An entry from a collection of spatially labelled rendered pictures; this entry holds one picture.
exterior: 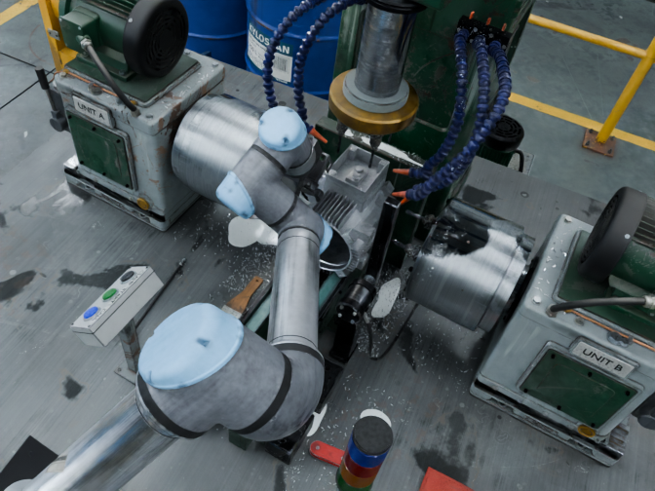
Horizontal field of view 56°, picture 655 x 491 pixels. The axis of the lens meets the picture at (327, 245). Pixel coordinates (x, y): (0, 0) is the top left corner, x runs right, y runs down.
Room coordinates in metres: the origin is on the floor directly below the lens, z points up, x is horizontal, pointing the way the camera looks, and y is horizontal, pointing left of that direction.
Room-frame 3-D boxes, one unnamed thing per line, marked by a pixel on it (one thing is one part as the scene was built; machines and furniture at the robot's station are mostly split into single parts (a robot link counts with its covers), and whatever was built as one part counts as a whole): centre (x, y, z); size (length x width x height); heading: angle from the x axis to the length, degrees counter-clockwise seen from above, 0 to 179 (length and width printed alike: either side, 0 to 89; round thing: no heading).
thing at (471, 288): (0.87, -0.34, 1.04); 0.41 x 0.25 x 0.25; 69
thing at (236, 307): (0.82, 0.19, 0.80); 0.21 x 0.05 x 0.01; 159
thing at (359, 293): (0.90, -0.18, 0.92); 0.45 x 0.13 x 0.24; 159
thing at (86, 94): (1.20, 0.53, 0.99); 0.35 x 0.31 x 0.37; 69
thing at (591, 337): (0.77, -0.58, 0.99); 0.35 x 0.31 x 0.37; 69
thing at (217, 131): (1.11, 0.30, 1.04); 0.37 x 0.25 x 0.25; 69
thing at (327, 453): (0.50, -0.08, 0.81); 0.09 x 0.03 x 0.02; 77
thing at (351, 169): (1.01, -0.04, 1.11); 0.12 x 0.11 x 0.07; 158
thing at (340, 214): (0.97, -0.02, 1.01); 0.20 x 0.19 x 0.19; 158
